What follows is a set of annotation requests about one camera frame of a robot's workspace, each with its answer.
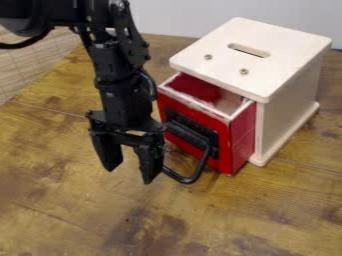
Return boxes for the white wooden cabinet box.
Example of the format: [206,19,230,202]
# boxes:
[170,17,332,166]

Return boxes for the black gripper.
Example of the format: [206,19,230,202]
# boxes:
[86,71,166,185]

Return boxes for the black cable loop at arm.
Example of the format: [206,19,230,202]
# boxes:
[0,28,53,50]

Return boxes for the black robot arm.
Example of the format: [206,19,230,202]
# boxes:
[0,0,165,183]

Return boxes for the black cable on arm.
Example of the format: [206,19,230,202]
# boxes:
[139,69,161,103]

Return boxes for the red drawer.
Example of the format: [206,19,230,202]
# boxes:
[158,73,257,175]

